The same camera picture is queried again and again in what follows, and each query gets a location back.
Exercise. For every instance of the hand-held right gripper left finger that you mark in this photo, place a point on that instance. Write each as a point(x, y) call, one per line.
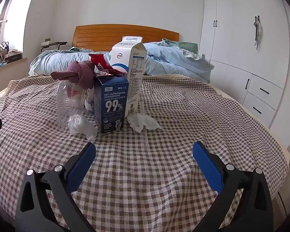
point(85, 160)

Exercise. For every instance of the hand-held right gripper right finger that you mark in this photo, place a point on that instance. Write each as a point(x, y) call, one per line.
point(205, 165)

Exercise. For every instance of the dark blue cardboard box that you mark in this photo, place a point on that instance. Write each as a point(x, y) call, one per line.
point(111, 104)

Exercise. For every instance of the white tissue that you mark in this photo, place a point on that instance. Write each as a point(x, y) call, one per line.
point(143, 123)

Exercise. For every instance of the maroon knotted cloth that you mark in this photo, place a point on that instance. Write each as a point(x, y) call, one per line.
point(81, 73)

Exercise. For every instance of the red snack packet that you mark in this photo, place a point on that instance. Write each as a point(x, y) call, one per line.
point(104, 64)

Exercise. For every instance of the white milk carton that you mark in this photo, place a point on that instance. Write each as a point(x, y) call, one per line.
point(122, 53)

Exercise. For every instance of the crumpled white plastic wrap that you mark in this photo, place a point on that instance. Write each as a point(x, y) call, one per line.
point(83, 125)

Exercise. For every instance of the clear plastic bottle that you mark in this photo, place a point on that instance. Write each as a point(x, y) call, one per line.
point(69, 106)

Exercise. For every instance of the brown checked bed sheet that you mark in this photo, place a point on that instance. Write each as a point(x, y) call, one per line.
point(145, 174)

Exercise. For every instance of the black box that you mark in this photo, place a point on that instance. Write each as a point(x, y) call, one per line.
point(13, 56)

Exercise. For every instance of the dark handbag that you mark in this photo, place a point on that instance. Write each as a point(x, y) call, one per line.
point(3, 47)

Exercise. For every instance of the small white box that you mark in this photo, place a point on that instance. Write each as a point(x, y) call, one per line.
point(45, 44)

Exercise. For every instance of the dark bedside table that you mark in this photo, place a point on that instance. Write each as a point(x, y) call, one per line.
point(55, 44)

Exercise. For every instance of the light blue duvet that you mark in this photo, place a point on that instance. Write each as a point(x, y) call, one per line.
point(169, 60)

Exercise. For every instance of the dark green cloth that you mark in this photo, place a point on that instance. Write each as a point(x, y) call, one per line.
point(75, 49)

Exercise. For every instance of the green pillow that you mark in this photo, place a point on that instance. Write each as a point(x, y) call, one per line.
point(183, 45)

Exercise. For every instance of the wooden headboard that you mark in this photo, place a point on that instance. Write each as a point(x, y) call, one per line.
point(111, 35)

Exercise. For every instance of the white wardrobe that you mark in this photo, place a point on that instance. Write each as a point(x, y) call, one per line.
point(232, 29)

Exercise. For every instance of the grey hanging cloth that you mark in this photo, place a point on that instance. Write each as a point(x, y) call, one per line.
point(258, 31)

